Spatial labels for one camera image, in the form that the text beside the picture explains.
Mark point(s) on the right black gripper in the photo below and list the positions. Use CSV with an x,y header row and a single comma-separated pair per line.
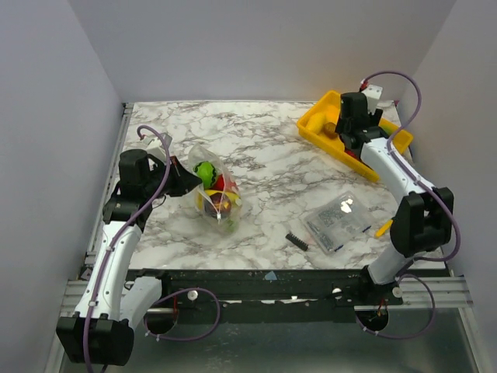
x,y
350,141

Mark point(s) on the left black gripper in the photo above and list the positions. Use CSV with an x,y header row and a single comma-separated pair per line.
x,y
184,179

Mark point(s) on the yellow toy banana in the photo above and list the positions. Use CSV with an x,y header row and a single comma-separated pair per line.
x,y
233,197

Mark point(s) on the green toy watermelon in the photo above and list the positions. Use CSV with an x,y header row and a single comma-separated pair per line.
x,y
207,172

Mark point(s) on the clear zip top bag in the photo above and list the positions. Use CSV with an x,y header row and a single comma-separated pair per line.
x,y
199,154

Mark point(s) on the dark purple toy fruit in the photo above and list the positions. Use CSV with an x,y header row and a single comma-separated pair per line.
x,y
218,206

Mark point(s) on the white toy cauliflower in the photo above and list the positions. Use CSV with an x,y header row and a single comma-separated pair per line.
x,y
230,225

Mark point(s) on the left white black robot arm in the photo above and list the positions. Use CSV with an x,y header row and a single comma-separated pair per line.
x,y
101,328

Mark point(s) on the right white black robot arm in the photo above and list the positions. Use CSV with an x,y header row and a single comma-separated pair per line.
x,y
423,227

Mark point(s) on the clear bag of screws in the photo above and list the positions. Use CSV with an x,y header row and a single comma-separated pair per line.
x,y
337,222

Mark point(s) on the red toy apple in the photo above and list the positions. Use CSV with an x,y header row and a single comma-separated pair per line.
x,y
352,154

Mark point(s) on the brown toy kiwi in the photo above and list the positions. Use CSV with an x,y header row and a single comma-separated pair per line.
x,y
329,130

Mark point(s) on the green yellow toy mango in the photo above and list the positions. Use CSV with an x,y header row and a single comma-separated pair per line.
x,y
388,127

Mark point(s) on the yellow plastic bin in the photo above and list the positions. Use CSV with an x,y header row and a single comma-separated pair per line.
x,y
380,155

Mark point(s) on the small yellow object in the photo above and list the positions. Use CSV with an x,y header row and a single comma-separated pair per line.
x,y
384,228

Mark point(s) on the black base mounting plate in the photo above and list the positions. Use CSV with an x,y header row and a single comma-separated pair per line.
x,y
270,296

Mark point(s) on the black comb-like part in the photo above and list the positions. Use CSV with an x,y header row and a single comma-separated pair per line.
x,y
299,243

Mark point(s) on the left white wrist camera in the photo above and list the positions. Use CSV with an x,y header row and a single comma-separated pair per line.
x,y
155,146

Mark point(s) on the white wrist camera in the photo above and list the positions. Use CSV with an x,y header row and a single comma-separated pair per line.
x,y
155,146
373,94

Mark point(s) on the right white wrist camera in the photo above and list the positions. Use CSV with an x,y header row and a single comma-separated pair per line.
x,y
373,94

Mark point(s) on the aluminium extrusion rail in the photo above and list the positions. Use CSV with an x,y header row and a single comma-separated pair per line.
x,y
447,292

